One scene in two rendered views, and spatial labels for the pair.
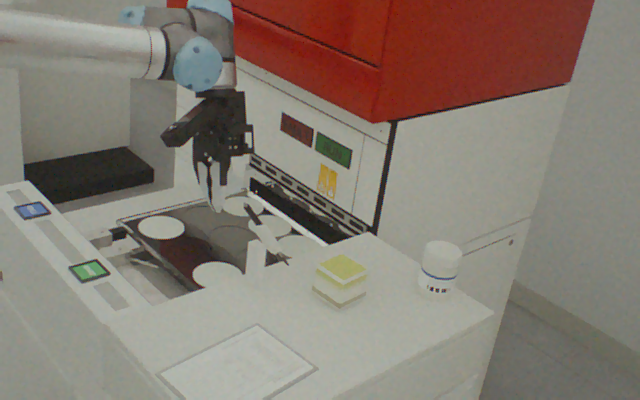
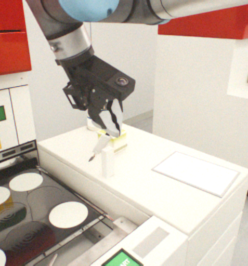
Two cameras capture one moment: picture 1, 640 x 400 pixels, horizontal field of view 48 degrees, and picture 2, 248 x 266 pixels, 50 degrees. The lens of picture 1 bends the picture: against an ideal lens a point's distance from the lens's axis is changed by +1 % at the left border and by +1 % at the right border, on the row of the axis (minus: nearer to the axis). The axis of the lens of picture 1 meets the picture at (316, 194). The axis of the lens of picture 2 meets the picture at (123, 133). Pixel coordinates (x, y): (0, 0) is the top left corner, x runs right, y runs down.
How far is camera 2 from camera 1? 1.37 m
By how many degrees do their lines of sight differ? 81
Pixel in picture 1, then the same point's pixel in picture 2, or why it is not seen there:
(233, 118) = not seen: hidden behind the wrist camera
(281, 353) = (172, 160)
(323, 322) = (137, 151)
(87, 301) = (167, 254)
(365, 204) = (27, 130)
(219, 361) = (193, 176)
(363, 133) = (7, 89)
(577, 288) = not seen: outside the picture
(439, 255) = not seen: hidden behind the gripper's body
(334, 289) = (124, 139)
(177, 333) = (178, 196)
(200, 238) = (8, 233)
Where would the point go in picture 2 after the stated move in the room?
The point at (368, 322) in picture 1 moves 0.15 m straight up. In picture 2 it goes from (130, 141) to (131, 101)
